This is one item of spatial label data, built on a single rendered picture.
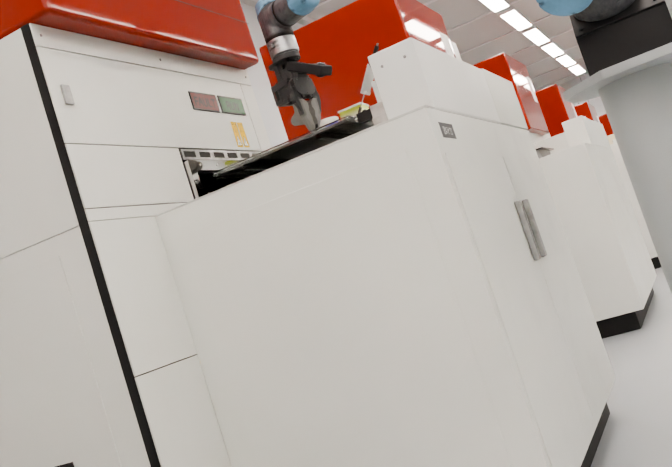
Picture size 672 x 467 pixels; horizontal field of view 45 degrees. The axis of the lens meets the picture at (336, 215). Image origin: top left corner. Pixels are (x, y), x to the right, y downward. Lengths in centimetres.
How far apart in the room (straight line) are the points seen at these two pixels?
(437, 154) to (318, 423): 56
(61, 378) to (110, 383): 12
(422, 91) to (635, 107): 54
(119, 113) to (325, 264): 56
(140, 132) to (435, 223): 70
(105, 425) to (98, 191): 44
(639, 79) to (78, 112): 117
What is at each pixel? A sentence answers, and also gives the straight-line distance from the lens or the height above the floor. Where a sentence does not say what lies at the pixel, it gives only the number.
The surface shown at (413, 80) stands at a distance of 154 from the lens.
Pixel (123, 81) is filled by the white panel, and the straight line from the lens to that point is 183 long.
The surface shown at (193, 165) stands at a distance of 190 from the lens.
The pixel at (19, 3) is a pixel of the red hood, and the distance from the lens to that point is 172.
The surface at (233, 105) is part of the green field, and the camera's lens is 218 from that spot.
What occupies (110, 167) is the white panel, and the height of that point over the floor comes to 93.
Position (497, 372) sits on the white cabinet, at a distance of 147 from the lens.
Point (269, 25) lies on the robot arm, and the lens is 209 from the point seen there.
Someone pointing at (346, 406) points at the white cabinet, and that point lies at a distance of 158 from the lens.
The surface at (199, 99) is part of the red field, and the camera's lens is 205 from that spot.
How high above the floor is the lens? 56
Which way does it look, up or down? 5 degrees up
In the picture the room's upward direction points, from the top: 18 degrees counter-clockwise
